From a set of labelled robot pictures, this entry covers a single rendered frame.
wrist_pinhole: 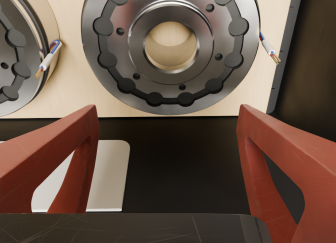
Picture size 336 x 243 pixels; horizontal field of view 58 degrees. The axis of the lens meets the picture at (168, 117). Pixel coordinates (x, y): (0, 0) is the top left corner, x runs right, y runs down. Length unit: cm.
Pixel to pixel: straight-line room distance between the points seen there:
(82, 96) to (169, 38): 8
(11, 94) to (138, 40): 9
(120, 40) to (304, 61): 11
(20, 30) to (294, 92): 17
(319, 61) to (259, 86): 6
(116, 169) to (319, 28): 15
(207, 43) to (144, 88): 5
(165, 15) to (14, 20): 8
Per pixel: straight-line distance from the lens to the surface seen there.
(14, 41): 20
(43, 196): 20
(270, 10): 21
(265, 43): 18
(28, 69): 21
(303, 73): 21
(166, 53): 20
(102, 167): 20
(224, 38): 18
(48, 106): 25
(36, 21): 19
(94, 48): 18
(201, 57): 18
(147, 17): 17
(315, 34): 20
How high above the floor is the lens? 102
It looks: 54 degrees down
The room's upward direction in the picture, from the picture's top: 180 degrees clockwise
